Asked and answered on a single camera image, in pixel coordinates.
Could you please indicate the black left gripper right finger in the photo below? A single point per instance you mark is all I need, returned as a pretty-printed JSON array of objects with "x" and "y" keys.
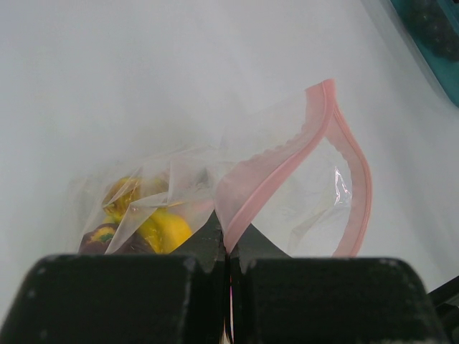
[{"x": 280, "y": 299}]

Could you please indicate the yellow banana bunch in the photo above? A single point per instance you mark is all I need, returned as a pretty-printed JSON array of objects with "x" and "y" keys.
[{"x": 159, "y": 232}]

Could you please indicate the pink dotted zip top bag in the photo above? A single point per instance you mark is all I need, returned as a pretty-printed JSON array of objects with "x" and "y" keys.
[{"x": 294, "y": 171}]

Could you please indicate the teal plastic fruit bin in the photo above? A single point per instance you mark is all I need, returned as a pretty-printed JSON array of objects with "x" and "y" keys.
[{"x": 444, "y": 71}]

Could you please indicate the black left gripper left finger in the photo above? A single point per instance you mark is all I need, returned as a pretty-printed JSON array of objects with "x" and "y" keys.
[{"x": 124, "y": 298}]

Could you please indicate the purple grape bunch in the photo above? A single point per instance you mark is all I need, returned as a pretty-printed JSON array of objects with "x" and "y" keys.
[{"x": 429, "y": 22}]

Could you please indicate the red apple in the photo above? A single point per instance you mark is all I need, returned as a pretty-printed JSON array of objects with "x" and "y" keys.
[{"x": 98, "y": 240}]

